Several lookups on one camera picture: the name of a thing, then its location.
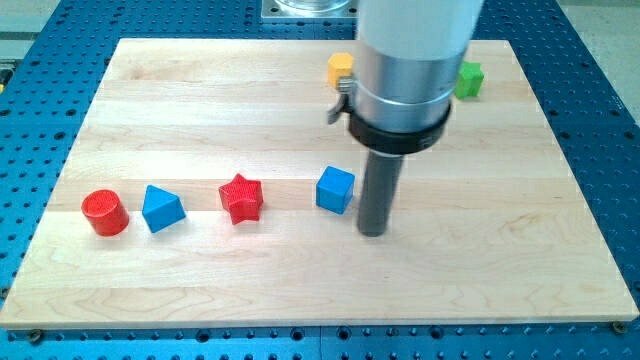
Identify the red cylinder block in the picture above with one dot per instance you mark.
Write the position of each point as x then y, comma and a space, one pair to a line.
105, 212

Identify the blue triangle block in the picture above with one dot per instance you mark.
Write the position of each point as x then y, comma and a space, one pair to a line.
161, 208

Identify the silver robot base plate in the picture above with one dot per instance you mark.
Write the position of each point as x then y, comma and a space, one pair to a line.
308, 9

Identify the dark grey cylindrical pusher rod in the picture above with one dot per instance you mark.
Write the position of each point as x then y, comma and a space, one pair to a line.
378, 190

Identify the blue cube block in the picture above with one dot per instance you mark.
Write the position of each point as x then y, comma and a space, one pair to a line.
334, 189

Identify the light wooden board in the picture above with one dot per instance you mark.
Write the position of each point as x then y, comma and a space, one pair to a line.
488, 226

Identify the yellow hexagon block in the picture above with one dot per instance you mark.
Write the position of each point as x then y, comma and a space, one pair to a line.
339, 65

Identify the blue perforated metal table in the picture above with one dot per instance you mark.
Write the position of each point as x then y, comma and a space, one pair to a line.
69, 50

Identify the green star block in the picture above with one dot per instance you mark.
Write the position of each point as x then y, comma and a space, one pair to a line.
469, 80

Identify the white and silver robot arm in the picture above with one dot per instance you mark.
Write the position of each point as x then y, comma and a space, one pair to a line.
398, 95

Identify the red star block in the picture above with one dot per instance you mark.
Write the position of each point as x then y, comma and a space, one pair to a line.
242, 199

